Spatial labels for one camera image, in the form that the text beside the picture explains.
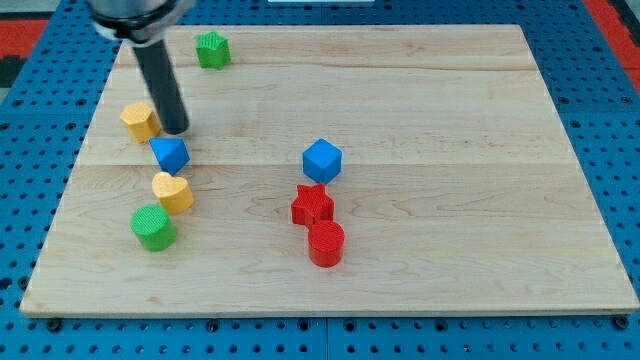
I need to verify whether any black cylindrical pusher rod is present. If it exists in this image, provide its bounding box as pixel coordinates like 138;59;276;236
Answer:
134;40;190;135

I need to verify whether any blue triangle block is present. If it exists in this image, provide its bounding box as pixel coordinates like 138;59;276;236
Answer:
149;137;191;175

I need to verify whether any green star block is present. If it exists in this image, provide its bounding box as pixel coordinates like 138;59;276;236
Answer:
196;31;231;70

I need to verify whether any red star block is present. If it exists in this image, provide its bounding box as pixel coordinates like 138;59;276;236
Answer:
291;183;335;229

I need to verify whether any yellow hexagon block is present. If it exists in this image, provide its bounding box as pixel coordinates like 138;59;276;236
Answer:
120;102;161;143

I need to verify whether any yellow heart block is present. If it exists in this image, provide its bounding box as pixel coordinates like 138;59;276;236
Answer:
151;172;195;215

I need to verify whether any green cylinder block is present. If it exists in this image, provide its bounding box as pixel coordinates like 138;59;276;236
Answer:
130;204;177;252

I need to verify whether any blue cube block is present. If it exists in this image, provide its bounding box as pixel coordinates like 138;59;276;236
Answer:
302;139;343;184

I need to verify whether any red cylinder block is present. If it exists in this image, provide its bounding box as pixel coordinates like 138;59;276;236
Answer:
308;220;345;267

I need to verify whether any light wooden board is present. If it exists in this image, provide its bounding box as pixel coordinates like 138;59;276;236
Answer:
21;25;639;318

